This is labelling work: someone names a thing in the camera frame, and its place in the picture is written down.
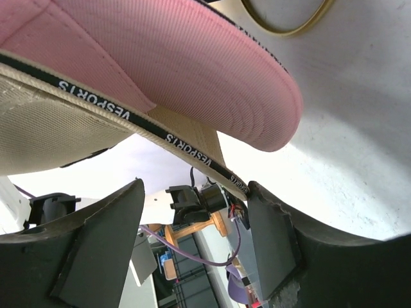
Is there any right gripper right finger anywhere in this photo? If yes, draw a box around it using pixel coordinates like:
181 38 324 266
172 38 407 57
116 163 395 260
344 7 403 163
247 182 410 307

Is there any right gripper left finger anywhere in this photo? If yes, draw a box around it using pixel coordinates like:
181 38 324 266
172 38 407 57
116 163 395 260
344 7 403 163
1 179 145 307

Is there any beige baseball cap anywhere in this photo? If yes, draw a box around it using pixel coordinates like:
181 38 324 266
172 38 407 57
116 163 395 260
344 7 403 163
1 51 250 200

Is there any pink baseball cap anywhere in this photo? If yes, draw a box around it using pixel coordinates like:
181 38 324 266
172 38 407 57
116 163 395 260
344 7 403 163
1 1 302 152

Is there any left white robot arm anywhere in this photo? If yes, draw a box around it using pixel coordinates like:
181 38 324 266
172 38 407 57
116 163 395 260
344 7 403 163
166 184 250 230

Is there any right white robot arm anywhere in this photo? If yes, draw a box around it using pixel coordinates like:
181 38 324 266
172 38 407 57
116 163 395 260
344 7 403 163
1 179 410 307

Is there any purple cap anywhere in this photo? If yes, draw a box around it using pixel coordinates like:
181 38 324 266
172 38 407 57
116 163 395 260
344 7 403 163
225 264 249 305

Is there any wooden stool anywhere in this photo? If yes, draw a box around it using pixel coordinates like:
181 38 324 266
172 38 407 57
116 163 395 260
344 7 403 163
148 212 231 247

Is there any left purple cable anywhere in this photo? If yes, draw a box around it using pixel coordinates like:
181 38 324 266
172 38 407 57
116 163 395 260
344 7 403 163
12 184 241 267

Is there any gold wire hat stand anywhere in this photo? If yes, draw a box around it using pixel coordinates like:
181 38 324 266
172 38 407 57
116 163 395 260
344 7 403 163
241 0 334 38

